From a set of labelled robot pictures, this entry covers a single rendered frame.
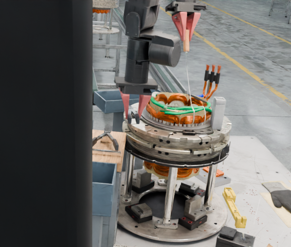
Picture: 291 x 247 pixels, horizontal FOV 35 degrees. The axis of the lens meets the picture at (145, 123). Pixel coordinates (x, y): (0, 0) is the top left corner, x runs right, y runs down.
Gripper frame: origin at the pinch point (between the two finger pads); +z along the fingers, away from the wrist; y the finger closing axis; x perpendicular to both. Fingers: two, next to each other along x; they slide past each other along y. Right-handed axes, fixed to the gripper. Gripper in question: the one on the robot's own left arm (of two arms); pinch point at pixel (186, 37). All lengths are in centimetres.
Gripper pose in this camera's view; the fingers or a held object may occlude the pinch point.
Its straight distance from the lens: 133.0
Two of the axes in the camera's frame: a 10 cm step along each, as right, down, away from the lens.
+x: -3.0, 0.0, 9.5
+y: 9.5, -0.1, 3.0
